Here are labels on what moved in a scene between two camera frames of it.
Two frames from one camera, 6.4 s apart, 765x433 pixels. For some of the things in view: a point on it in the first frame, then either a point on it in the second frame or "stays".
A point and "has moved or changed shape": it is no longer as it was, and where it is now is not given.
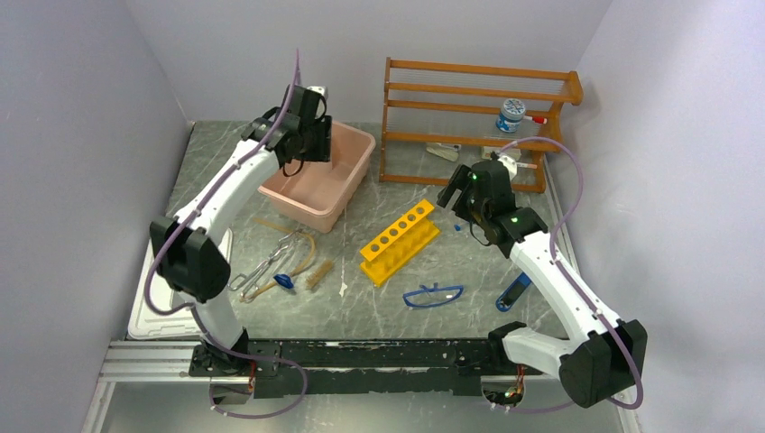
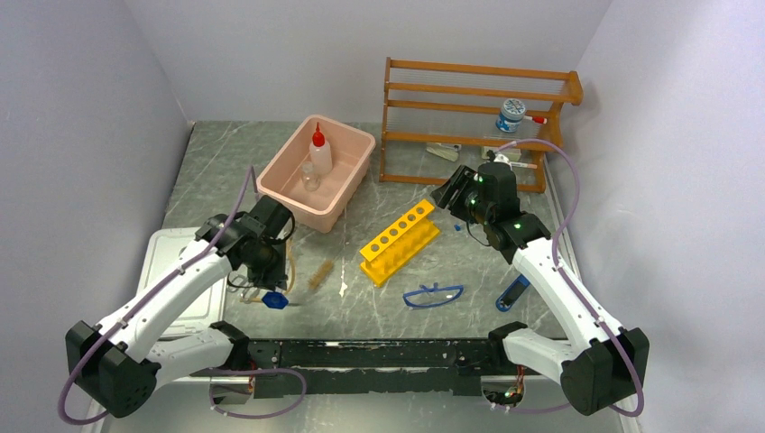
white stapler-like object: x=449 y=152 stays
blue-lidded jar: x=511 y=116 stays
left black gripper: x=323 y=153 -> x=276 y=278
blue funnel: x=283 y=280 has moved or changed shape
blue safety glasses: x=436 y=297 stays
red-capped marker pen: x=537 y=119 stays
